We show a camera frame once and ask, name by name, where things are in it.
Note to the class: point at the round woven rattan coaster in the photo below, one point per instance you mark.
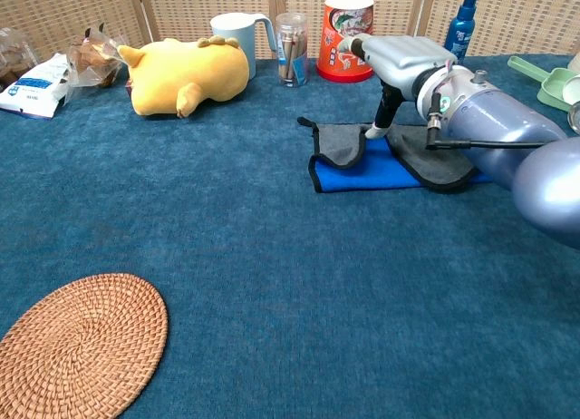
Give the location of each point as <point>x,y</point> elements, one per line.
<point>77,346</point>

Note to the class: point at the yellow plush toy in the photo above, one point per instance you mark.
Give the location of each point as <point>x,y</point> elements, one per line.
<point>181,74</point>

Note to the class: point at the clear plastic cookie box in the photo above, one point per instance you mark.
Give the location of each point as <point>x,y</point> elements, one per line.
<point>13,58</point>

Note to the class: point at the clear bag of pastries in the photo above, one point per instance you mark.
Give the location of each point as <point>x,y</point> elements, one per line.
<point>93,58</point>

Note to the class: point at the clear jar of biscuit sticks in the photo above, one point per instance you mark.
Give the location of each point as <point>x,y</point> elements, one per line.
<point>292,51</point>

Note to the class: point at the woven bamboo folding screen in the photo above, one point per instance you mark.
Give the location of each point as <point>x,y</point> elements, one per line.
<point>59,11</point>

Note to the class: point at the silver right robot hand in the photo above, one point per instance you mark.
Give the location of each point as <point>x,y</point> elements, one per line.
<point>403,58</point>

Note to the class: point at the red instant noodle cup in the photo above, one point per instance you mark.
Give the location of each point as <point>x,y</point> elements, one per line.
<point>333,63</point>

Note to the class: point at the white and blue snack bag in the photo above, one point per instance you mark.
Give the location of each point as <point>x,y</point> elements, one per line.
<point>34,88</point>

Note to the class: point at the blue carpet table cover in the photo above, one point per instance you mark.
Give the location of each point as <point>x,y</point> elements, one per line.
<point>204,210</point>

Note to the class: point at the green plastic scoop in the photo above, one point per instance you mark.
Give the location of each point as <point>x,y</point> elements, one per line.
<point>550,85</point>

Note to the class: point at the blue spray bottle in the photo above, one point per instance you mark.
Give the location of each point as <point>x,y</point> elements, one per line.
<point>462,29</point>

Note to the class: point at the grey and blue cloth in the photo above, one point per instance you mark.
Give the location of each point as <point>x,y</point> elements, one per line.
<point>362,174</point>

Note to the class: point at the lavender right robot arm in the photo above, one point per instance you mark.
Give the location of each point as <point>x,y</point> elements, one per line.
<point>498,119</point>

